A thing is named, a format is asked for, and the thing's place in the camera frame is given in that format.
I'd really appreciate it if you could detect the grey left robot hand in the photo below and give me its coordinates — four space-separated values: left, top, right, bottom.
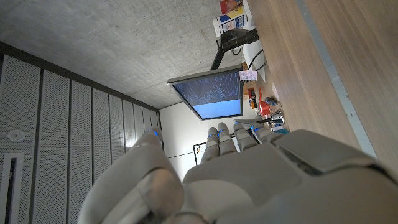
77 121 398 224

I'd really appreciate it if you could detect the grey open laptop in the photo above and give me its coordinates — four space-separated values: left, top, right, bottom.
233 118 265 126

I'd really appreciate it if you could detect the black framed whiteboard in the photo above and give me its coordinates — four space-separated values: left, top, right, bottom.
192 142 208 166

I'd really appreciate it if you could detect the red tape roll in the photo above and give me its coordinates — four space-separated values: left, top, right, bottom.
258 87 271 116

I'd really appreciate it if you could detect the orange black small tool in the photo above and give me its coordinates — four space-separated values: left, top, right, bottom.
248 88 257 110

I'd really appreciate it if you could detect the black computer monitor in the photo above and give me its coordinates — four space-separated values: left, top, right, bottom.
167 64 245 121

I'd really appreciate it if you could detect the white note on monitor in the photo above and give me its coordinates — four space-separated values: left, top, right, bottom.
238 70 258 82

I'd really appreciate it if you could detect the white flat box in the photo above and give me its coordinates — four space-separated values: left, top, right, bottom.
242 40 267 82

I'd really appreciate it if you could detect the white wipes canister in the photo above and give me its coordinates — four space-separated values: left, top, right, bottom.
212 6 249 38

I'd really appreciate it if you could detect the white round ceiling sensor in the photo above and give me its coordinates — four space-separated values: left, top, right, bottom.
7 129 26 142

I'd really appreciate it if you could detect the white framed ceiling vent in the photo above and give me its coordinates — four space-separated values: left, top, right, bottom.
0 152 24 224

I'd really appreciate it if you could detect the black monitor cable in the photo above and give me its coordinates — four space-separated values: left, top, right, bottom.
248 49 265 72

